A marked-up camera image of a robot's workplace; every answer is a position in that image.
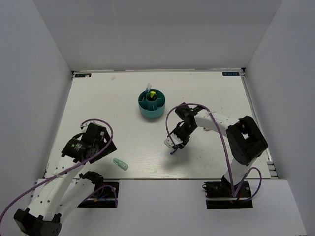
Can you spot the yellow black highlighter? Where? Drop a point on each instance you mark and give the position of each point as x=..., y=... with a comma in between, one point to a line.
x=152, y=94

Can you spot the green transparent eraser case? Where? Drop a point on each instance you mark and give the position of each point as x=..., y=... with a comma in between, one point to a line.
x=121, y=164

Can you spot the blue right corner label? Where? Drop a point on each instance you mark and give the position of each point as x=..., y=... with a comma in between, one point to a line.
x=230, y=73

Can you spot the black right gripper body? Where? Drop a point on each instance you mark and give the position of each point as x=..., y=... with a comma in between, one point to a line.
x=183, y=133

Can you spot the teal round organizer container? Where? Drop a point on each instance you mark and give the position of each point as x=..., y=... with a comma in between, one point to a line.
x=151, y=109

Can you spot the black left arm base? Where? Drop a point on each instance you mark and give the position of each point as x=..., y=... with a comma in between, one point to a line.
x=105, y=198

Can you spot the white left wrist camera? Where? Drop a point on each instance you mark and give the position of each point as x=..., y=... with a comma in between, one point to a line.
x=84, y=125

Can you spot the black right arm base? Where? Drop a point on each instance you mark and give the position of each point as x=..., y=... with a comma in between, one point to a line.
x=219, y=196

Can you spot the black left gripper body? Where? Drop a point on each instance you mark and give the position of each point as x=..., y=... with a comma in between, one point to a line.
x=110, y=148

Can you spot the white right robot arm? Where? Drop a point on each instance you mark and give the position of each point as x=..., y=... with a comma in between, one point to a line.
x=241, y=139

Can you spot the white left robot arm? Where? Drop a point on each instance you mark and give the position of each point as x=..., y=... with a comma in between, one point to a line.
x=69, y=186

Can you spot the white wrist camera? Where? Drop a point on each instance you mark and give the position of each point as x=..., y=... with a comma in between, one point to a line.
x=173, y=141
x=84, y=125

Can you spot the blue corner label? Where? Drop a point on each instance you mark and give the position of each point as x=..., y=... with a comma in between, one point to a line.
x=230, y=73
x=82, y=75

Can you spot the blue left corner label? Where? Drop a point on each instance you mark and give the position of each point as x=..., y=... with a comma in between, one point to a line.
x=82, y=75

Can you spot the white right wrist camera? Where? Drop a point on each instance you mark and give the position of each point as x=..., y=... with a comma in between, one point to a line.
x=173, y=141

